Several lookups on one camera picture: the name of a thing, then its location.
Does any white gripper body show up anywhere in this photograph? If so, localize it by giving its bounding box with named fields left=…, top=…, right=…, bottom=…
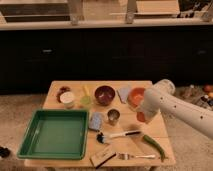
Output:
left=142, top=109, right=157, bottom=124

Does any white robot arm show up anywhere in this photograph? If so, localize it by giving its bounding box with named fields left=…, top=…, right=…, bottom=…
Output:
left=137, top=79, right=213, bottom=139

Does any small metal cup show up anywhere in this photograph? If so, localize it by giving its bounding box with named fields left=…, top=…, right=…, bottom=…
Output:
left=107, top=109, right=120, bottom=125

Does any white round cup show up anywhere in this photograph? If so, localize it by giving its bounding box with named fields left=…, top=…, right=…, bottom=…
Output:
left=60, top=91, right=75, bottom=108

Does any orange bowl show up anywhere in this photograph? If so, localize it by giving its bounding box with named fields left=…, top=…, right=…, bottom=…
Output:
left=128, top=87, right=145, bottom=107

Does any green chili pepper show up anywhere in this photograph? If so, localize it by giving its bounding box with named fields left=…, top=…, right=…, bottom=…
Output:
left=142, top=135, right=166, bottom=162

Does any grey cloth piece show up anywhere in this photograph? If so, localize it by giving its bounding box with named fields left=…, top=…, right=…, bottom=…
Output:
left=117, top=85, right=131, bottom=103

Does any dark red bowl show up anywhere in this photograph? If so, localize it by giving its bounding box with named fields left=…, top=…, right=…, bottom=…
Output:
left=94, top=85, right=115, bottom=106

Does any silver fork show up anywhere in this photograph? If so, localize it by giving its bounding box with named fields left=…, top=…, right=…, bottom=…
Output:
left=118, top=153, right=156, bottom=160

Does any blue sponge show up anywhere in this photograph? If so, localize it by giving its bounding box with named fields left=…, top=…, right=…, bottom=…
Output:
left=89, top=112, right=103, bottom=131

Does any wooden block black edge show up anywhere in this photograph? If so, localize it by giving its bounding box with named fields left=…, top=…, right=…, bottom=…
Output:
left=90, top=146, right=116, bottom=169

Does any dark red small object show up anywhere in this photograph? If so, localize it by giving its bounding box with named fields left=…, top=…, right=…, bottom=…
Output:
left=56, top=86, right=71, bottom=103

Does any green plastic tray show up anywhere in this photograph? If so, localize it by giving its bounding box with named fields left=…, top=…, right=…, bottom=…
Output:
left=17, top=110, right=89, bottom=160

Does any dark cabinet counter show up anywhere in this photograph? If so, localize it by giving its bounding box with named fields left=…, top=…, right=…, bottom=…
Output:
left=0, top=25, right=213, bottom=94

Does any black object on floor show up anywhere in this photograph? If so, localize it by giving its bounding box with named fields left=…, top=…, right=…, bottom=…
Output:
left=0, top=146, right=11, bottom=158

